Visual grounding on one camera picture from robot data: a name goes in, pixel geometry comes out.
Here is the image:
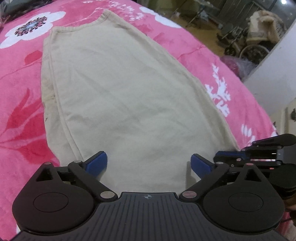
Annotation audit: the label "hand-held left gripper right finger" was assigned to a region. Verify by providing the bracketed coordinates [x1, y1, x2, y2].
[179, 153, 267, 202]

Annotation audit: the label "metal frame rack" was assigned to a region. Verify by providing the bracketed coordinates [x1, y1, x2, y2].
[171, 0, 223, 29]

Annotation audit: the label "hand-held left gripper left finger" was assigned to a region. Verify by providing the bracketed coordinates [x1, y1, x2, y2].
[34, 151, 118, 202]

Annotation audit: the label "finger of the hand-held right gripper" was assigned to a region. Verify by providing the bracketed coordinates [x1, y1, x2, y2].
[213, 148, 253, 163]

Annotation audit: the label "pink plastic bag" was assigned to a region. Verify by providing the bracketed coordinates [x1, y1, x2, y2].
[221, 55, 256, 81]

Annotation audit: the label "pink floral bed blanket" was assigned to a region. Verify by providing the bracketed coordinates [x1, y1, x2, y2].
[0, 0, 278, 232]

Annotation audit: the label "wheelchair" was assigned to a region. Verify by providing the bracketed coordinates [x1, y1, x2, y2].
[216, 22, 274, 64]

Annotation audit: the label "beige pants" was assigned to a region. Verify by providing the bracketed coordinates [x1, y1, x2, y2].
[40, 10, 241, 193]

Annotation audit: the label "beige fluffy coat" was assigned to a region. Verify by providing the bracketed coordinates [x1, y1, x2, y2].
[245, 10, 288, 45]

